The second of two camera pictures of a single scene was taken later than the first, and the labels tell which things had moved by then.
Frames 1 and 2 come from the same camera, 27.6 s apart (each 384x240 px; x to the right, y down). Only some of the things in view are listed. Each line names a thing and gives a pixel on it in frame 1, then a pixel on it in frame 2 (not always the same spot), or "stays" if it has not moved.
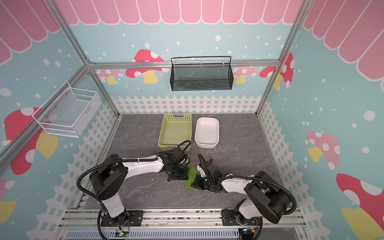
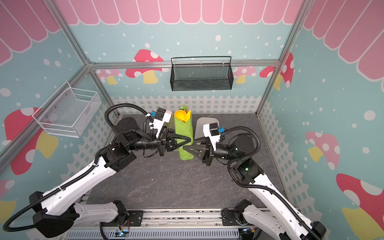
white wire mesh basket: (68, 111) stays
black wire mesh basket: (194, 73) stays
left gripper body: (179, 173) -> (160, 143)
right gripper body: (200, 182) -> (208, 152)
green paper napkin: (192, 173) -> (185, 130)
